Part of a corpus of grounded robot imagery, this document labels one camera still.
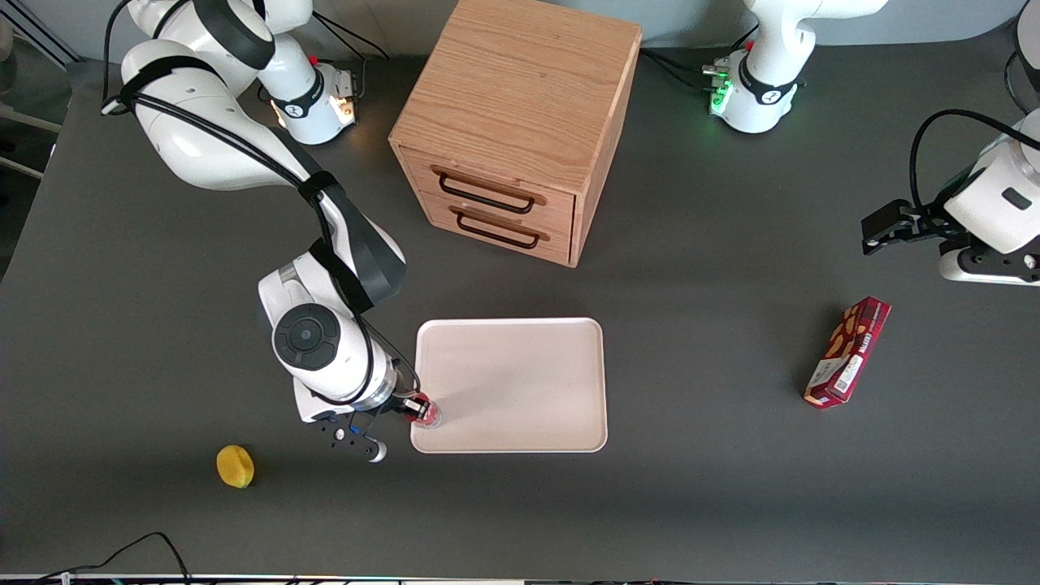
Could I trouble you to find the black base cables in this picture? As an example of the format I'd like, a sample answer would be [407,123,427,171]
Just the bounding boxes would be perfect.
[309,15,392,102]
[640,24,761,92]

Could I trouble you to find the black right base cables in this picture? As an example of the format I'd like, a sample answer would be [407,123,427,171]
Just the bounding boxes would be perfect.
[309,15,392,102]

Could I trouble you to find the red snack box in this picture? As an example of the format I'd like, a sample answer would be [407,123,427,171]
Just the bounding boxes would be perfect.
[804,296,893,410]

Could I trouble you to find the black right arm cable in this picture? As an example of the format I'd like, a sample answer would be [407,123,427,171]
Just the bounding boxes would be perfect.
[102,0,423,407]

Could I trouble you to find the red coke bottle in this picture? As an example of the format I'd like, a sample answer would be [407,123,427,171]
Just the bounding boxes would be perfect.
[409,393,444,430]

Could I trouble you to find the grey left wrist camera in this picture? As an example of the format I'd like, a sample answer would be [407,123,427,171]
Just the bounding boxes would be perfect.
[938,240,1040,287]

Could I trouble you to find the black left base cables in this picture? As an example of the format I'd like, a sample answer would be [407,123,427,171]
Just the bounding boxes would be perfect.
[640,24,761,92]

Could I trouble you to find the yellow lemon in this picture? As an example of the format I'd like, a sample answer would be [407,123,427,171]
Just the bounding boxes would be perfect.
[215,444,256,490]

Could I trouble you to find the black table edge cable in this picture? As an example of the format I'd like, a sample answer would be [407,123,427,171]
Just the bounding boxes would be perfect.
[32,531,193,585]

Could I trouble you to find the wooden drawer with black handle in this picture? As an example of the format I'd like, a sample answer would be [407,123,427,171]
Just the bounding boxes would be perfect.
[421,193,574,266]
[400,146,577,232]

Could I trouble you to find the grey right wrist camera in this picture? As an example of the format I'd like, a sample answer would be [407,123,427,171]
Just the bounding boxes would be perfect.
[315,409,388,464]

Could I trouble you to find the wooden drawer cabinet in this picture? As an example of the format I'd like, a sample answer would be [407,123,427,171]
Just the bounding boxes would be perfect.
[388,0,644,269]

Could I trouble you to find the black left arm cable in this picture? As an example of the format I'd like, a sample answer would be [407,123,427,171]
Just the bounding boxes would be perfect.
[908,108,1040,210]

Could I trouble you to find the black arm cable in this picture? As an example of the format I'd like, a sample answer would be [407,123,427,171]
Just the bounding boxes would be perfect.
[102,0,423,407]
[908,108,1040,210]

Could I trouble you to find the beige plastic tray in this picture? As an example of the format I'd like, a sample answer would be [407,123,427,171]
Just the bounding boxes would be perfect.
[409,317,609,454]

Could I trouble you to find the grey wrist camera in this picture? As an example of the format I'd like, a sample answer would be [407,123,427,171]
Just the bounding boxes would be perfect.
[938,240,1040,287]
[315,409,388,464]

